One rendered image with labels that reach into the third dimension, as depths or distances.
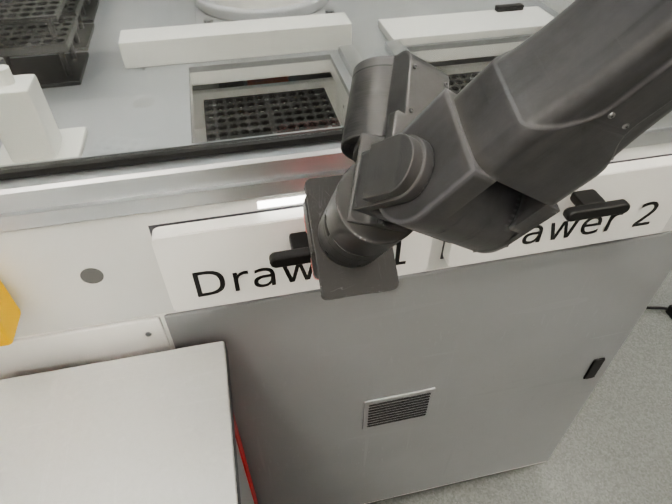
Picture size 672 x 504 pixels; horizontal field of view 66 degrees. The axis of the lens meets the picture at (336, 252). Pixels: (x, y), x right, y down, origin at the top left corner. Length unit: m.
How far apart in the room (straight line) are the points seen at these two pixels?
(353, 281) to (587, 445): 1.18
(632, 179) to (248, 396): 0.56
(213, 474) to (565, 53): 0.46
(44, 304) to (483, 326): 0.56
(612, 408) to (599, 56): 1.42
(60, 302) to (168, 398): 0.15
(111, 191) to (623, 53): 0.41
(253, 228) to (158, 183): 0.10
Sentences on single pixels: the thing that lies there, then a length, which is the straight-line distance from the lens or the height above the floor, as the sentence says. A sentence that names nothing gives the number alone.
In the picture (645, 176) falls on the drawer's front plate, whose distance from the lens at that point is 0.68.
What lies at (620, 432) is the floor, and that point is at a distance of 1.59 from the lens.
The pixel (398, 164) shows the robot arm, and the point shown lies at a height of 1.11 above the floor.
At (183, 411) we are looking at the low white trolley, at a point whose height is 0.76.
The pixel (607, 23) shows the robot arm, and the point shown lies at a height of 1.18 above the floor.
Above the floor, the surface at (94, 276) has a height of 0.87.
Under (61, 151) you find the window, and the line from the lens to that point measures 0.51.
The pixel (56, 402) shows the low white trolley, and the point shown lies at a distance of 0.65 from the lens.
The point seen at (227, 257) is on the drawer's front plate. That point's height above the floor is 0.89.
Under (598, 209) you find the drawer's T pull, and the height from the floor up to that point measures 0.91.
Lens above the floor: 1.26
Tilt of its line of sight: 44 degrees down
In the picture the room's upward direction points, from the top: straight up
